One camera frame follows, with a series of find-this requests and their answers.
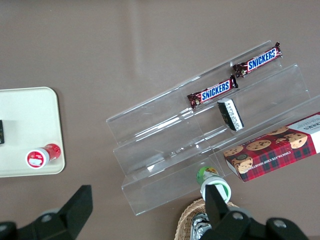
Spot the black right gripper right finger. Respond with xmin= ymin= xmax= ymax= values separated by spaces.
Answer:
xmin=199 ymin=183 xmax=310 ymax=240

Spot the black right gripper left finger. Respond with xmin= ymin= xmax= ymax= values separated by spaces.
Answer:
xmin=0 ymin=184 xmax=94 ymax=240

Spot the light wicker basket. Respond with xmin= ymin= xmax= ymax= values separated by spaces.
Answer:
xmin=176 ymin=198 xmax=251 ymax=240

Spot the beige plastic tray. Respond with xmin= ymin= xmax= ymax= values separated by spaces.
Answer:
xmin=0 ymin=86 xmax=66 ymax=178

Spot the green bottle with white cap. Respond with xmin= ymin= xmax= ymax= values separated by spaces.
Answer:
xmin=196 ymin=166 xmax=230 ymax=203

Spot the red bottle with white cap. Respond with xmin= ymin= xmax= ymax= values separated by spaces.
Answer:
xmin=24 ymin=142 xmax=62 ymax=170

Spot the red tartan cookie box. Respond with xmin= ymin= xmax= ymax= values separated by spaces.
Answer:
xmin=223 ymin=112 xmax=320 ymax=184

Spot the small black white box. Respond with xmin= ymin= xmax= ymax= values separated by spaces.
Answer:
xmin=216 ymin=98 xmax=245 ymax=133

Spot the clear acrylic stepped shelf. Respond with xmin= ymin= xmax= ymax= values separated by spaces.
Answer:
xmin=105 ymin=39 xmax=320 ymax=217

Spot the Snickers chocolate bar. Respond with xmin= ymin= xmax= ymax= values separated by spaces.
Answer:
xmin=232 ymin=41 xmax=283 ymax=78
xmin=187 ymin=74 xmax=239 ymax=109

